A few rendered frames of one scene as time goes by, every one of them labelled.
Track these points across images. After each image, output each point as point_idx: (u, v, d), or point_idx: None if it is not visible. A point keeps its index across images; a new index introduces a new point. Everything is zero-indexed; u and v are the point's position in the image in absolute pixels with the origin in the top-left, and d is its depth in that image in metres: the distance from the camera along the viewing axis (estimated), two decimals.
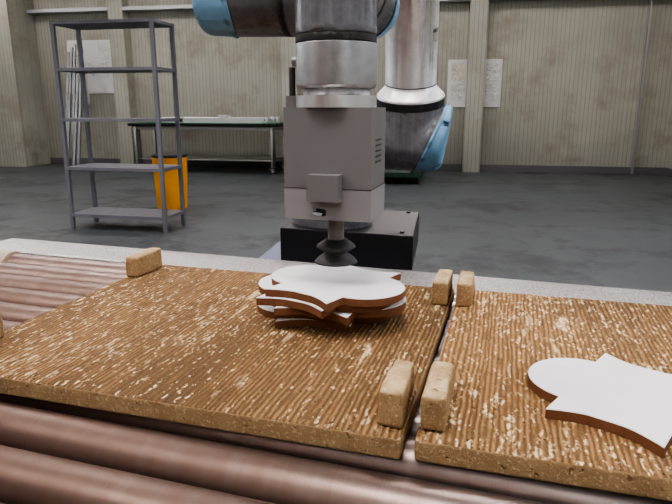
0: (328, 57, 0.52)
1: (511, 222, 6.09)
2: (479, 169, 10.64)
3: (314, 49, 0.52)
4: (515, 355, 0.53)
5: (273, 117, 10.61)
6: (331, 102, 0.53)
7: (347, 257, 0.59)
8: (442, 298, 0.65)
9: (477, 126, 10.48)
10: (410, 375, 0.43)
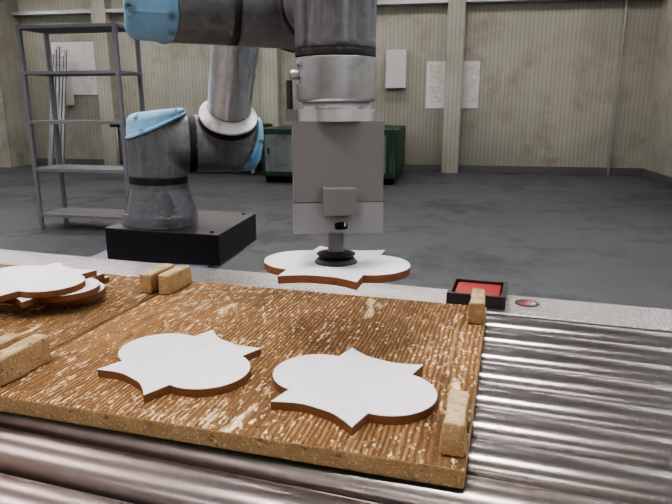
0: (343, 72, 0.52)
1: (473, 222, 6.21)
2: (457, 170, 10.76)
3: (328, 63, 0.52)
4: (148, 332, 0.64)
5: None
6: (346, 116, 0.53)
7: (350, 256, 0.59)
8: (147, 288, 0.77)
9: (455, 127, 10.60)
10: (3, 344, 0.55)
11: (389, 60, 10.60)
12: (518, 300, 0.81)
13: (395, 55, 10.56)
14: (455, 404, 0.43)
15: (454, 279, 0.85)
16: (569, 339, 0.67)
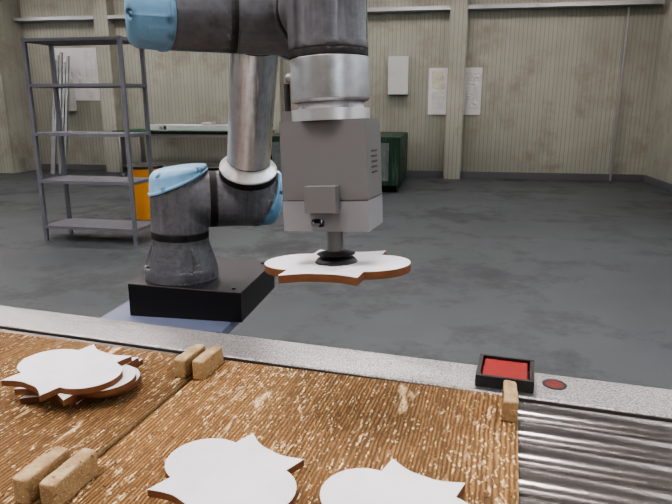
0: (321, 71, 0.53)
1: None
2: (459, 176, 10.77)
3: (307, 64, 0.53)
4: (189, 433, 0.65)
5: None
6: (326, 114, 0.54)
7: (347, 256, 0.59)
8: (181, 373, 0.78)
9: (457, 133, 10.61)
10: (53, 461, 0.56)
11: (391, 67, 10.62)
12: (545, 380, 0.82)
13: (397, 62, 10.58)
14: None
15: (481, 356, 0.86)
16: (601, 436, 0.68)
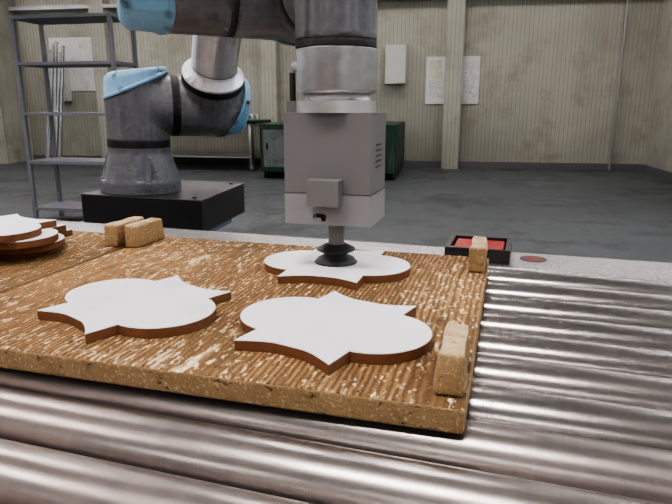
0: (328, 63, 0.52)
1: None
2: (457, 166, 10.69)
3: (314, 55, 0.52)
4: (106, 279, 0.57)
5: (252, 114, 10.65)
6: (331, 107, 0.53)
7: (347, 257, 0.59)
8: (113, 240, 0.69)
9: (455, 123, 10.52)
10: None
11: (388, 56, 10.53)
12: (523, 256, 0.74)
13: (395, 50, 10.49)
14: (453, 336, 0.36)
15: (453, 236, 0.78)
16: (582, 289, 0.59)
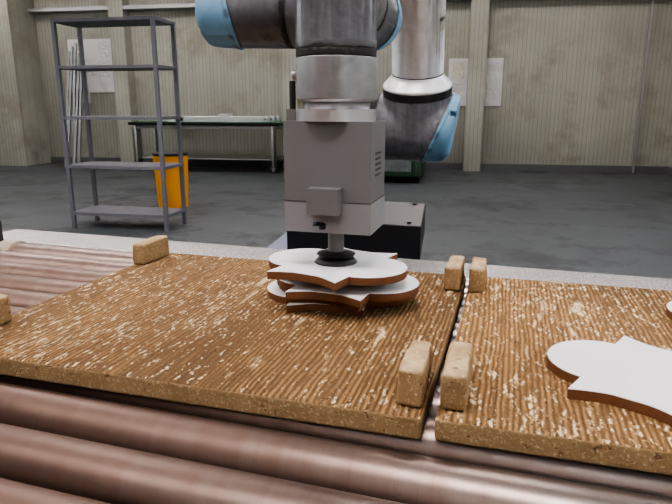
0: (328, 72, 0.52)
1: (512, 220, 6.09)
2: (479, 168, 10.64)
3: (314, 64, 0.53)
4: (532, 338, 0.52)
5: (273, 116, 10.60)
6: (331, 116, 0.53)
7: (347, 257, 0.59)
8: (455, 284, 0.64)
9: (478, 125, 10.47)
10: (429, 355, 0.42)
11: None
12: None
13: None
14: None
15: None
16: None
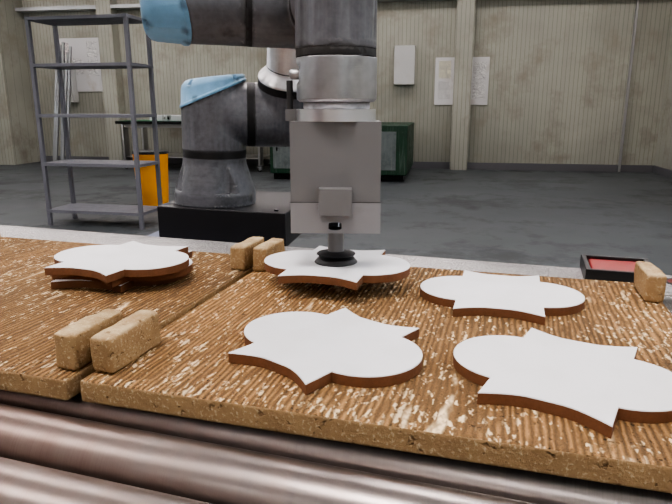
0: (339, 72, 0.52)
1: (489, 218, 6.10)
2: (466, 167, 10.65)
3: (324, 63, 0.52)
4: (263, 311, 0.53)
5: None
6: (342, 116, 0.53)
7: (349, 256, 0.59)
8: (240, 263, 0.66)
9: (464, 124, 10.48)
10: (105, 322, 0.43)
11: (397, 56, 10.49)
12: None
13: (404, 51, 10.45)
14: None
15: (584, 256, 0.74)
16: None
